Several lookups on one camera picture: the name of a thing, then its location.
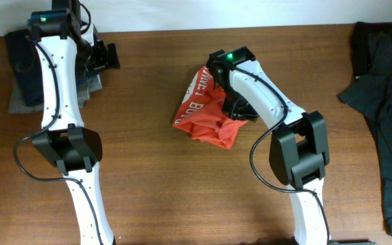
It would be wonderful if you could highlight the red printed t-shirt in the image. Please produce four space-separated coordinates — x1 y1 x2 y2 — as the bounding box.
171 67 246 149

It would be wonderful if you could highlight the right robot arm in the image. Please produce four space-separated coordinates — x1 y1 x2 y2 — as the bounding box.
206 46 331 244

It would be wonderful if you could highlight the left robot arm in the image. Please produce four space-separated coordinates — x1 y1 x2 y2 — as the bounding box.
27 0 120 244

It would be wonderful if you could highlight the folded navy garment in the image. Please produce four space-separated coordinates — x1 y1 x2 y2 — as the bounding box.
4 29 91 107

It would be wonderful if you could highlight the folded grey garment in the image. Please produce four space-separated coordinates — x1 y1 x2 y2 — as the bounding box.
7 75 103 114

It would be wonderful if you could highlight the black garment pile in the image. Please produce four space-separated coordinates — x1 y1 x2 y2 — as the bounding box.
338 22 392 236

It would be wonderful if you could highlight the right black cable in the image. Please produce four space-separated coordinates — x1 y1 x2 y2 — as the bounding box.
231 66 331 245

